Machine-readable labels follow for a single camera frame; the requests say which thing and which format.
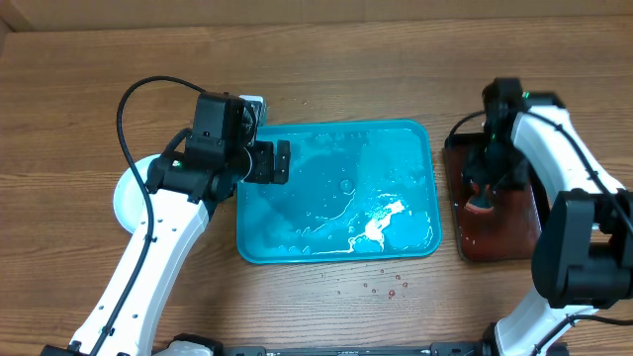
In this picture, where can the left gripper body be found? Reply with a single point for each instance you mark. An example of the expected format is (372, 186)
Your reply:
(259, 172)

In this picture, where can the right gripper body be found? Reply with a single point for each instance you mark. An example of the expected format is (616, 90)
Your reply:
(501, 162)

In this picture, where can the orange sponge with green scourer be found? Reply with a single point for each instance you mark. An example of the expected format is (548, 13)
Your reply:
(479, 202)

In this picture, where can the light blue plate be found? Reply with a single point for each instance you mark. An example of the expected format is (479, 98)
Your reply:
(128, 202)

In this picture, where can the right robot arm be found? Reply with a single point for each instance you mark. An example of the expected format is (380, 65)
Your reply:
(582, 261)

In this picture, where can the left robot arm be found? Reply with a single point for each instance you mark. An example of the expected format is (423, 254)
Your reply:
(166, 201)

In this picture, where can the teal plastic tray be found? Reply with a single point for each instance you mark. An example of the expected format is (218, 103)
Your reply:
(356, 191)

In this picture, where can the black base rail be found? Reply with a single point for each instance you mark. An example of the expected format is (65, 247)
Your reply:
(190, 344)

